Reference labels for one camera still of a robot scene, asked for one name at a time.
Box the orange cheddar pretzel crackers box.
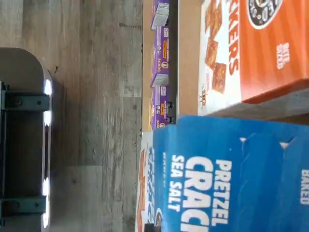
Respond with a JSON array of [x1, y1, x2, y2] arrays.
[[197, 0, 309, 121]]

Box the teal aluminium frame rail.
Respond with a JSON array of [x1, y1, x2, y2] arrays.
[[0, 81, 51, 112], [0, 196, 47, 220]]

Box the dark rounded robot cart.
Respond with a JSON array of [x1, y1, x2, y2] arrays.
[[0, 47, 53, 230]]

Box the long black steel shelf beam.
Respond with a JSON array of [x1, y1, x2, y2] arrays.
[[168, 0, 180, 121]]

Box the purple Annie's box orange label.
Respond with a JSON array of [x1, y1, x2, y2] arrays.
[[150, 25, 171, 88], [151, 84, 174, 132]]

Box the purple Annie's snack box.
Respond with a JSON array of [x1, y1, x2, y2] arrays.
[[151, 0, 169, 31]]

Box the blue sea salt pretzel crackers box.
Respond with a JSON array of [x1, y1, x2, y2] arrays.
[[135, 115, 309, 232]]

